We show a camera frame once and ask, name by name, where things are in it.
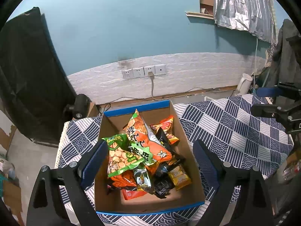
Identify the brown carton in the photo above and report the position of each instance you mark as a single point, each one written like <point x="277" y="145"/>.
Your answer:
<point x="207" y="1"/>

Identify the clear plastic bag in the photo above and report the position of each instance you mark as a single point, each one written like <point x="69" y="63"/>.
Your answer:
<point x="7" y="169"/>

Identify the large orange green snack bag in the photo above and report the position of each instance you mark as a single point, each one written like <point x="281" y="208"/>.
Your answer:
<point x="145" y="139"/>

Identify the orange cartoon chip bag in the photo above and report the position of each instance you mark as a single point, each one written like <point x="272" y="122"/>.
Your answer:
<point x="122" y="181"/>

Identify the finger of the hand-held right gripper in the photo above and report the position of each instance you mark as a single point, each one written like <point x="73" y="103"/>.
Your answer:
<point x="268" y="91"/>
<point x="268" y="111"/>

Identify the white single-hole wall socket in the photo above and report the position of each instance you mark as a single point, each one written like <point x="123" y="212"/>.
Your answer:
<point x="160" y="69"/>

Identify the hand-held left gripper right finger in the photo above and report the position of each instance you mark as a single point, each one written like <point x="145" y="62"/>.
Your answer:
<point x="207" y="163"/>

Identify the white kettle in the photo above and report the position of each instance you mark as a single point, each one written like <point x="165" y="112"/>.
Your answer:
<point x="243" y="86"/>

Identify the orange red striped snack packet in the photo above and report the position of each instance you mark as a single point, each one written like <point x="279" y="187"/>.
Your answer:
<point x="168" y="128"/>

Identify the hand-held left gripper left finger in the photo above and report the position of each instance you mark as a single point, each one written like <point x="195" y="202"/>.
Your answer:
<point x="94" y="166"/>

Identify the small black snack packet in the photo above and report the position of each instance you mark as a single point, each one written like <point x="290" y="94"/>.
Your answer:
<point x="163" y="187"/>

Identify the silver foil curtain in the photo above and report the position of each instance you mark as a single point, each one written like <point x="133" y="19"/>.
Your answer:
<point x="244" y="7"/>

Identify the green peanut snack bag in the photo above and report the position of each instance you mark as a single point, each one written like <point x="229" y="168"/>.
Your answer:
<point x="120" y="157"/>

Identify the navy white patterned tablecloth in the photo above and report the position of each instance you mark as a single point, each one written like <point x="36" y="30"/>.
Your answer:
<point x="230" y="127"/>

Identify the flat brown cardboard sheet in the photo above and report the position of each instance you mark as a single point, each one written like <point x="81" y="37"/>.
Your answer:
<point x="13" y="196"/>

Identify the small yellow snack packet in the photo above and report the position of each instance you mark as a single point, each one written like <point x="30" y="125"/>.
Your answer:
<point x="180" y="176"/>

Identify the black cartoon snack packet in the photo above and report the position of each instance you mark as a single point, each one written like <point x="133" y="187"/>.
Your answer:
<point x="163" y="136"/>

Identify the clear plastic water bottle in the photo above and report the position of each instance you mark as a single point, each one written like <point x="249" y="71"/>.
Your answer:
<point x="291" y="171"/>

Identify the silver snack packet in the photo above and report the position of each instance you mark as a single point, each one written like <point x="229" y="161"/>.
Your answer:
<point x="143" y="179"/>

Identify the small brown cardboard box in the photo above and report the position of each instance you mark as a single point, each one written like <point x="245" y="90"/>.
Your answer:
<point x="94" y="110"/>

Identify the wooden window sill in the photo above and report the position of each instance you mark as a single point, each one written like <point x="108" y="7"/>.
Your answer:
<point x="199" y="15"/>

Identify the black round device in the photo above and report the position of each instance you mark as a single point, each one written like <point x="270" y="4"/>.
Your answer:
<point x="81" y="106"/>

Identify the blue-edged cardboard box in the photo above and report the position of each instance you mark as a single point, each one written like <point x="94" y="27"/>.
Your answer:
<point x="188" y="174"/>

